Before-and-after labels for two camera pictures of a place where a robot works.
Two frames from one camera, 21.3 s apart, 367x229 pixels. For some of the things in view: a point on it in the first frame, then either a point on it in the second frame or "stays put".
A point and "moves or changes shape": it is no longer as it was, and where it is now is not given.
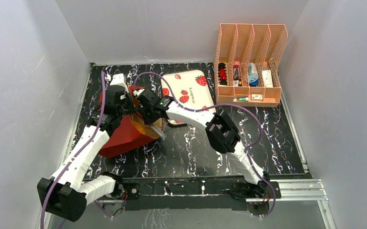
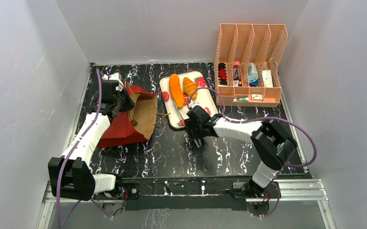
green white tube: [241, 99] stays put
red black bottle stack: [221, 71] stays put
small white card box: [257, 96] stays put
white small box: [267, 75] stays put
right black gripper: [150, 116] to [195, 127]
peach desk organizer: [248, 61] stays put
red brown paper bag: [129, 132] moves or changes shape
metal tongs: [158, 132] to [198, 145]
